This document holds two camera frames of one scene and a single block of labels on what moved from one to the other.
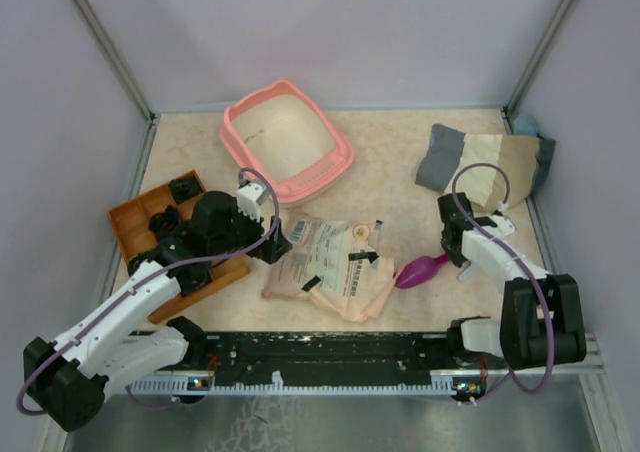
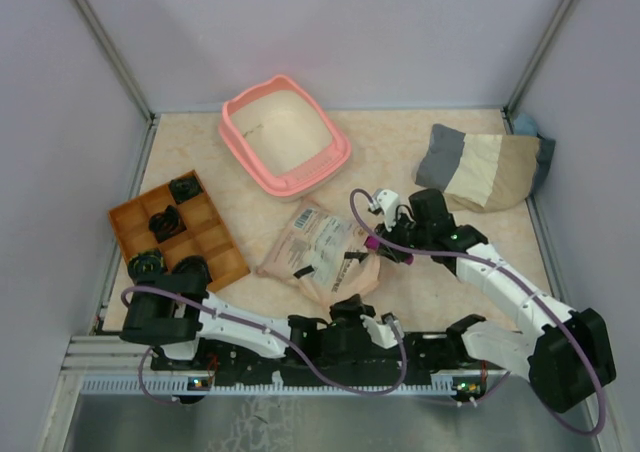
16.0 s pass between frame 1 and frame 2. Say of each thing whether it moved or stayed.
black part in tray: stayed
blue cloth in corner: stayed
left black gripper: moved
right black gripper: moved
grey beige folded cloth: stayed
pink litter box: stayed
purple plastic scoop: moved
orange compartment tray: stayed
